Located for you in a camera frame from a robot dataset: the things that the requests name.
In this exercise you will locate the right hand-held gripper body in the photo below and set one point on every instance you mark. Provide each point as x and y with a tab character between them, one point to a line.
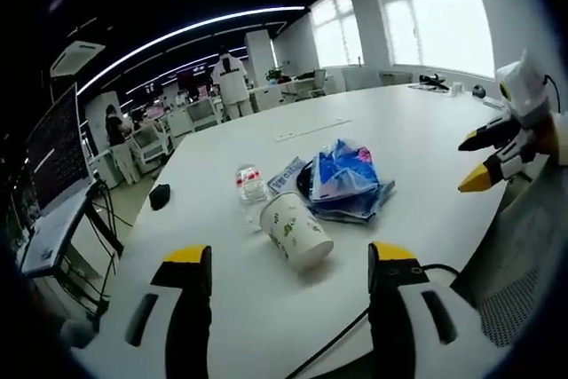
526	95

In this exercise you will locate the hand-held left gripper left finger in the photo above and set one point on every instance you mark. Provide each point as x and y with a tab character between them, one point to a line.
168	308

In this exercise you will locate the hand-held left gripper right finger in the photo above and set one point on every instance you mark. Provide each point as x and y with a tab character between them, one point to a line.
412	308

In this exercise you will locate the small black object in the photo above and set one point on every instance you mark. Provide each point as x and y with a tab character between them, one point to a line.
160	196

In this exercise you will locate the white paper cup green print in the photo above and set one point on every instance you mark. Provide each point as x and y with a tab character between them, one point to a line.
295	232

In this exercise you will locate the clear plastic water bottle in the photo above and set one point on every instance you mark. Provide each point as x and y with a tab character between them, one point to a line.
251	192

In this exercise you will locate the blue plastic bag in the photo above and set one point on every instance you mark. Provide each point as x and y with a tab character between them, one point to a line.
344	179

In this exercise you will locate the blue white packet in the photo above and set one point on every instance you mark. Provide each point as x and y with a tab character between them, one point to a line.
286	176

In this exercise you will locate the black round object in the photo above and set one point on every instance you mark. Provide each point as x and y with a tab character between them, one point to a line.
478	91

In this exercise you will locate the small white box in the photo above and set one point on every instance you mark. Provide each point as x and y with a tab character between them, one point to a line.
456	88

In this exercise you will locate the black device on table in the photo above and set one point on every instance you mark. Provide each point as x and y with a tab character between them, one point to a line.
432	81

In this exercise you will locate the grey mesh office chair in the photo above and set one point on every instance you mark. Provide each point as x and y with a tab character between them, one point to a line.
519	263

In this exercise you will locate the white table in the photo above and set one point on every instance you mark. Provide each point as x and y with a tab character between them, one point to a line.
355	139

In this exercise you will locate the white machine cabinet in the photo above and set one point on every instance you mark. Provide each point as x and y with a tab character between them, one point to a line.
148	144
202	115

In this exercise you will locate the computer monitor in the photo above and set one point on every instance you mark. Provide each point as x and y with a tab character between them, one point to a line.
57	152

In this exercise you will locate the potted green plant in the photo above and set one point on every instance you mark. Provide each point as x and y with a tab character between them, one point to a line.
275	73

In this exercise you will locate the ceiling air conditioner unit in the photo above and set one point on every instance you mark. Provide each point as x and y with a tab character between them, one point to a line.
75	57

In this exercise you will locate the side desk with black frame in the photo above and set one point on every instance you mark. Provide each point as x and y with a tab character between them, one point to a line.
66	241

